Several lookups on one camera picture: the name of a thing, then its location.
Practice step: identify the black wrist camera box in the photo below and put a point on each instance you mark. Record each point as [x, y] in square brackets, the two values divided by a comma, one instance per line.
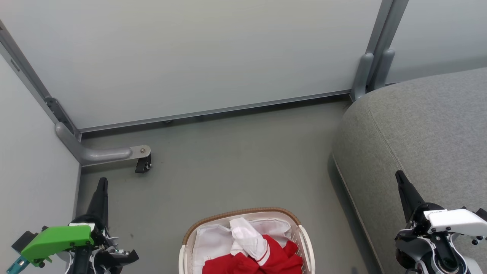
[24, 239]

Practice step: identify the grey partition corner post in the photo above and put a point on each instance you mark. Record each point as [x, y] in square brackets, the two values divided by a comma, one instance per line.
[34, 87]

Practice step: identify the grey fabric sofa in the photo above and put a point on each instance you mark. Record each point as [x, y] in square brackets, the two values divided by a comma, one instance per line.
[426, 137]

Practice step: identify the beige laundry basket brown rim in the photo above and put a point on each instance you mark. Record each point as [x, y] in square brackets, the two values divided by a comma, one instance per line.
[243, 215]

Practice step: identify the red and white garment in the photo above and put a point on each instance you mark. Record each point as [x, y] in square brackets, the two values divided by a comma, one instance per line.
[274, 258]

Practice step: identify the black caster wheel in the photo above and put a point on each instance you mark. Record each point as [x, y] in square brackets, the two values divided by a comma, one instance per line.
[143, 164]

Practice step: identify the grey partition bottom rail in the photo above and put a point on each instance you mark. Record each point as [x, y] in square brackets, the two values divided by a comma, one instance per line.
[213, 112]

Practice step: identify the grey partition upright post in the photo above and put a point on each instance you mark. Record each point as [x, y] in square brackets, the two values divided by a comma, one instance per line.
[374, 57]

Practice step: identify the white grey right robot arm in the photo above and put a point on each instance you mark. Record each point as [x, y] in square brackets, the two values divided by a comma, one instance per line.
[443, 253]

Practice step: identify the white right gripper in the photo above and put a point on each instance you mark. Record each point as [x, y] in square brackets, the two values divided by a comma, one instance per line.
[454, 220]

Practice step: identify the plain white garment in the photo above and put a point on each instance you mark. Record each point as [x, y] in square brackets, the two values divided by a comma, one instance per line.
[213, 239]

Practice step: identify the grey partition support foot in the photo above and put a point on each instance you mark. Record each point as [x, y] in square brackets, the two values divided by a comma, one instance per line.
[95, 152]

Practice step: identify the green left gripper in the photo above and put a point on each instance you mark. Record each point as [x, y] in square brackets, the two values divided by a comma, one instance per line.
[57, 239]

